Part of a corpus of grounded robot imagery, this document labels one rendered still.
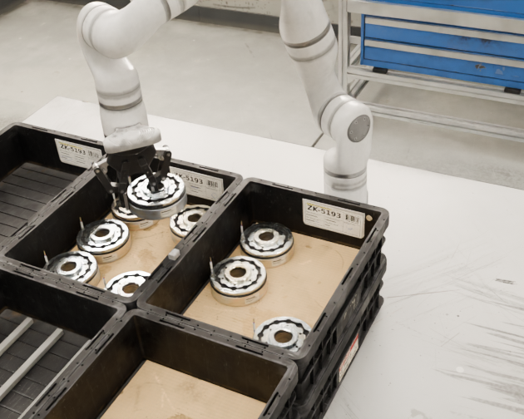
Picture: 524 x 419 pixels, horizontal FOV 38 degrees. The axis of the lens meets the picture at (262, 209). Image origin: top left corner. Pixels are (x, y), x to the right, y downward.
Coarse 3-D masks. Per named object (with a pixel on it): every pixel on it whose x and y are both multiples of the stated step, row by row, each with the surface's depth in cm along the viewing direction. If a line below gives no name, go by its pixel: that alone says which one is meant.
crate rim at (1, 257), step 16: (176, 160) 155; (96, 176) 153; (224, 176) 150; (240, 176) 149; (224, 192) 145; (32, 224) 140; (16, 240) 137; (0, 256) 134; (32, 272) 130; (48, 272) 129; (160, 272) 128; (80, 288) 126; (96, 288) 125; (144, 288) 125; (128, 304) 122
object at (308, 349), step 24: (240, 192) 145; (312, 192) 144; (216, 216) 139; (384, 216) 136; (192, 240) 134; (168, 264) 129; (360, 264) 127; (336, 288) 122; (168, 312) 120; (336, 312) 120; (240, 336) 115; (312, 336) 114
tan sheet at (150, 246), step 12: (108, 216) 158; (156, 228) 154; (168, 228) 154; (132, 240) 151; (144, 240) 151; (156, 240) 151; (168, 240) 150; (132, 252) 148; (144, 252) 148; (156, 252) 148; (168, 252) 147; (108, 264) 146; (120, 264) 145; (132, 264) 145; (144, 264) 145; (156, 264) 145; (108, 276) 143
